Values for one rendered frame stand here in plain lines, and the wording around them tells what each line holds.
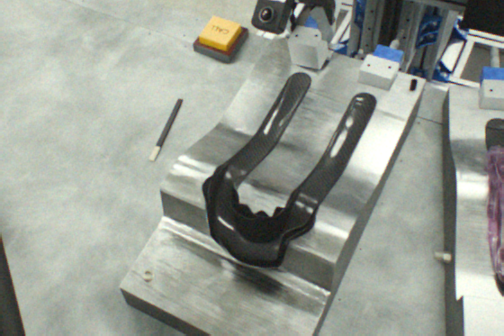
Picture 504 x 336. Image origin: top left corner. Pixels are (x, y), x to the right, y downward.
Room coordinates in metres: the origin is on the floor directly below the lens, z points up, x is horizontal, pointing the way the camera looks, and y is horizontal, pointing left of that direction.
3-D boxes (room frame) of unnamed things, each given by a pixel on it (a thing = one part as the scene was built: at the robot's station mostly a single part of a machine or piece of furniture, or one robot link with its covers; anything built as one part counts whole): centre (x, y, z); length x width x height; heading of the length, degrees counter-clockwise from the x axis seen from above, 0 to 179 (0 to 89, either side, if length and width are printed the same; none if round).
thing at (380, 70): (0.70, -0.30, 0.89); 0.13 x 0.05 x 0.05; 144
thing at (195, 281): (0.52, -0.09, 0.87); 0.50 x 0.26 x 0.14; 144
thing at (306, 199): (0.52, -0.11, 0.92); 0.35 x 0.16 x 0.09; 144
